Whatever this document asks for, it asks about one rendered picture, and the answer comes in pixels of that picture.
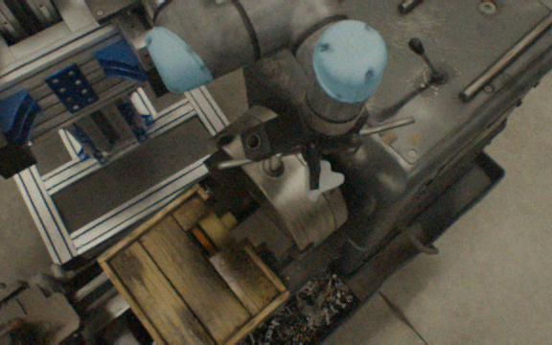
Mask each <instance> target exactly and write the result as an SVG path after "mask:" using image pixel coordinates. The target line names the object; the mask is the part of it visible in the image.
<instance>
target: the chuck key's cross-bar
mask: <svg viewBox="0 0 552 345"><path fill-rule="evenodd" d="M415 122H416V120H415V117H414V116H411V117H407V118H403V119H400V120H397V121H394V122H390V123H387V124H384V125H380V126H374V127H370V128H364V129H361V130H360V132H359V133H360V136H361V137H362V136H366V135H370V134H373V133H377V132H381V131H384V130H387V129H393V128H397V127H403V126H407V125H411V124H414V123H415ZM300 153H301V152H300V149H299V147H297V148H292V149H288V150H286V151H284V155H283V157H287V156H292V155H295V154H300ZM252 163H257V162H255V161H251V160H247V159H246V158H245V157H244V158H240V159H235V160H229V161H224V162H219V163H218V169H219V170H223V169H228V168H233V167H238V166H242V165H247V164H252Z"/></svg>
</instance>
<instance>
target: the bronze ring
mask: <svg viewBox="0 0 552 345"><path fill-rule="evenodd" d="M206 211H207V212H205V213H204V214H203V215H202V216H200V217H199V218H197V219H196V220H195V221H196V225H192V226H191V227H189V229H188V230H187V231H188V234H189V235H190V237H191V238H192V239H193V241H194V242H195V244H196V245H197V246H198V247H199V249H200V250H201V251H202V252H203V254H204V255H205V256H206V257H207V258H208V259H210V258H211V257H213V256H214V255H216V254H217V251H218V250H219V251H220V252H222V251H223V250H224V249H225V248H227V247H228V246H229V245H230V244H232V243H233V244H235V243H237V241H236V239H235V238H234V236H233V235H232V233H231V231H233V230H234V229H236V228H237V227H238V226H239V225H240V223H239V221H238V220H237V218H236V217H235V216H234V215H233V213H232V212H231V211H228V212H227V213H226V214H225V215H223V216H222V217H220V218H219V217H218V216H217V215H216V214H215V213H214V212H213V211H212V210H211V209H210V208H207V209H206Z"/></svg>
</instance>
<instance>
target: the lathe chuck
mask: <svg viewBox="0 0 552 345"><path fill-rule="evenodd" d="M258 124H261V123H260V122H259V121H257V120H256V119H254V118H252V117H250V116H247V115H241V116H240V117H239V118H238V119H237V120H235V121H234V122H233V123H231V124H230V125H229V126H226V127H224V128H223V129H221V130H220V131H219V132H217V133H216V134H215V135H213V136H212V137H211V138H209V139H208V140H207V144H206V145H207V150H208V151H209V154H210V156H211V155H212V154H213V153H215V152H216V151H217V150H219V149H218V147H217V145H216V143H217V142H218V141H219V139H220V138H221V137H222V136H226V135H228V136H230V137H231V138H233V142H232V143H230V144H229V145H227V144H225V145H224V146H223V147H222V149H223V151H224V152H225V154H226V156H227V157H228V159H229V160H235V159H240V158H244V157H245V156H244V152H243V149H242V142H241V139H240V133H241V131H242V130H244V129H247V128H249V127H254V126H256V125H258ZM264 165H265V161H262V162H257V163H252V164H247V165H242V166H238V167H234V168H235V170H236V172H237V173H238V175H239V177H240V179H241V181H242V183H243V184H244V186H245V187H246V189H247V190H248V191H249V192H250V194H252V195H253V196H254V197H255V199H256V200H257V201H258V202H259V204H260V205H261V207H260V206H259V205H258V206H257V207H256V208H255V209H254V210H253V211H251V212H250V213H249V215H250V216H251V215H252V214H253V213H255V212H256V211H257V210H258V209H259V208H261V209H262V210H264V212H265V213H266V214H267V215H268V216H269V217H270V218H271V219H272V220H273V222H274V223H275V224H276V225H277V226H278V227H279V228H280V229H281V230H283V231H284V232H285V234H286V235H287V236H288V237H289V238H290V239H291V241H292V242H293V243H294V245H295V246H296V247H297V248H298V249H299V250H302V249H304V248H305V245H306V244H307V243H308V242H310V244H311V246H310V248H309V249H308V250H307V251H305V252H303V253H302V254H301V255H299V253H298V252H297V251H296V250H295V249H294V251H293V252H292V253H290V256H291V257H293V258H295V259H299V260H301V259H303V258H304V257H305V256H306V255H307V254H309V253H310V252H311V251H312V250H313V249H314V248H315V247H316V246H317V245H318V244H319V243H321V242H322V241H323V240H325V239H326V238H327V237H329V236H330V234H331V233H332V232H333V231H334V230H335V221H334V215H333V212H332V210H331V208H330V206H329V203H328V202H327V200H326V198H325V197H324V195H323V193H320V194H319V196H318V199H317V200H316V201H314V202H311V201H310V199H309V198H308V197H307V196H306V184H305V182H306V177H305V168H304V166H303V165H302V164H301V162H300V161H299V160H298V159H297V157H296V156H295V155H291V156H287V157H283V158H282V165H283V169H282V171H281V173H279V174H278V175H270V174H268V173H266V172H265V169H264Z"/></svg>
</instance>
